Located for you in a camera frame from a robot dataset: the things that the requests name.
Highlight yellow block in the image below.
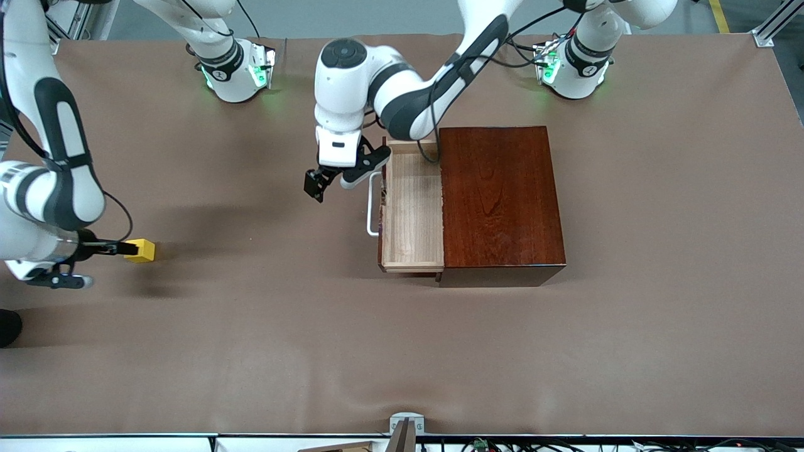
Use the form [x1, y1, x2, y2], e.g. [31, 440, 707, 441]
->
[124, 239, 156, 263]

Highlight wooden drawer with white handle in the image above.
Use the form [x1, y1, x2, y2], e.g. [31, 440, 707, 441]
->
[367, 139, 445, 274]

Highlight black round object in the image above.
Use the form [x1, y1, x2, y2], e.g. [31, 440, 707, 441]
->
[0, 309, 24, 348]

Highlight brown table cover cloth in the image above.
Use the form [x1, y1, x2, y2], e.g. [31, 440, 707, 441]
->
[0, 31, 804, 437]

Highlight dark red-brown wooden cabinet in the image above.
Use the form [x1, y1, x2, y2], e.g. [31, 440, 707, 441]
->
[435, 126, 568, 288]

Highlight light wooden board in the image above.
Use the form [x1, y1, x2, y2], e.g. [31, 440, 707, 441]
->
[298, 441, 378, 452]

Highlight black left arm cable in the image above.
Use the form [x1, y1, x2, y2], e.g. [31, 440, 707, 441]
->
[418, 6, 569, 165]

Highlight aluminium frame post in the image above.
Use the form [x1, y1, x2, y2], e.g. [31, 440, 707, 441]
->
[63, 0, 120, 41]

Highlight grey metal clamp bracket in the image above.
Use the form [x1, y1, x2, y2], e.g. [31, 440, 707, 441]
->
[389, 412, 425, 452]

